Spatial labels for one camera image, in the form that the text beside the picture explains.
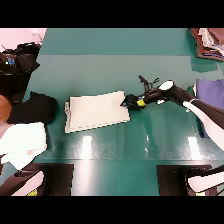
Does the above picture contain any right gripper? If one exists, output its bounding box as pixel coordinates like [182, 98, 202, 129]
[120, 93, 148, 111]

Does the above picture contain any white T-shirt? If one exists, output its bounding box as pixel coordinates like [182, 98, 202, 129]
[63, 90, 132, 134]

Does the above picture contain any purple garment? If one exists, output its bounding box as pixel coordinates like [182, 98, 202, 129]
[195, 78, 224, 138]

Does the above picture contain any heap of black clothes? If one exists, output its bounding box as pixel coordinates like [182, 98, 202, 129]
[0, 42, 42, 104]

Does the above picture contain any black garment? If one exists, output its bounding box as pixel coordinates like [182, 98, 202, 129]
[7, 91, 58, 125]

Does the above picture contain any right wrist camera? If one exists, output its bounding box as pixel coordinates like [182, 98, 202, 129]
[137, 74, 161, 94]

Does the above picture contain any brown garment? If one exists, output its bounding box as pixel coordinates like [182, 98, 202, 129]
[0, 94, 13, 123]

